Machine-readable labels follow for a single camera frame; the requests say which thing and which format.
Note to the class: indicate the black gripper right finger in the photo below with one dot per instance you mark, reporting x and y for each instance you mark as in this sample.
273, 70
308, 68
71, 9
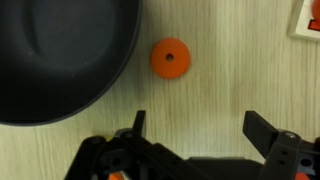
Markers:
259, 132

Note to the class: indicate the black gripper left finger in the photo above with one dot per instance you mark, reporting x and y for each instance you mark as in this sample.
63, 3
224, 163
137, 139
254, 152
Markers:
139, 123

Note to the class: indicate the orange disc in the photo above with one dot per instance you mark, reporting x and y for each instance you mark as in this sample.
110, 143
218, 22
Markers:
170, 58

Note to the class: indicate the black bowl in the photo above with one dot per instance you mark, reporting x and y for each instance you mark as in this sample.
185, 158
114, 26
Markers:
57, 57

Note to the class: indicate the wooden slotted tray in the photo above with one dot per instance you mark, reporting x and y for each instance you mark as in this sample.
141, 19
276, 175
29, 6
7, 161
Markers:
302, 23

